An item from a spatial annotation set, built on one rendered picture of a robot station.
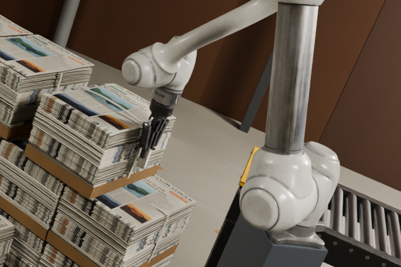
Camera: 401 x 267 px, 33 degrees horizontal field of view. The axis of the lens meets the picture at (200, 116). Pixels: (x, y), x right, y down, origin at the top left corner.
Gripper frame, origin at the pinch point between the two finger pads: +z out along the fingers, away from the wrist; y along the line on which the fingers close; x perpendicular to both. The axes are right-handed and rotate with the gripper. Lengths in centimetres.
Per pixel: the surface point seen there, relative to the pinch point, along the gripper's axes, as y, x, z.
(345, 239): -62, 60, 17
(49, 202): 19.0, -16.9, 21.4
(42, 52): -6, -55, -12
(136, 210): 8.3, 8.0, 13.0
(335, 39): -355, -54, -2
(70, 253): 18.8, -3.9, 33.2
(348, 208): -93, 51, 18
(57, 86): -0.1, -40.5, -6.2
